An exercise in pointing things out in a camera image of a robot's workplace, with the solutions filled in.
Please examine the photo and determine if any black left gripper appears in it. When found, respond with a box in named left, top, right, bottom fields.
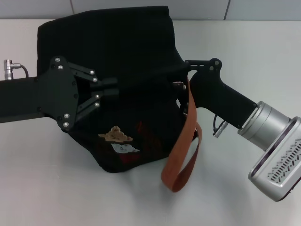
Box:
left=0, top=56, right=119, bottom=132

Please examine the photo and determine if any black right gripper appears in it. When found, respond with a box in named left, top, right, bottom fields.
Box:
left=184, top=57, right=257, bottom=129

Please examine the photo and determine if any black food bag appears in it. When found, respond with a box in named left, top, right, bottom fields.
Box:
left=37, top=6, right=204, bottom=194

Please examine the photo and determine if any left gripper cable, silver plug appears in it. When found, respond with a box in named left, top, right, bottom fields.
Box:
left=2, top=59, right=30, bottom=79

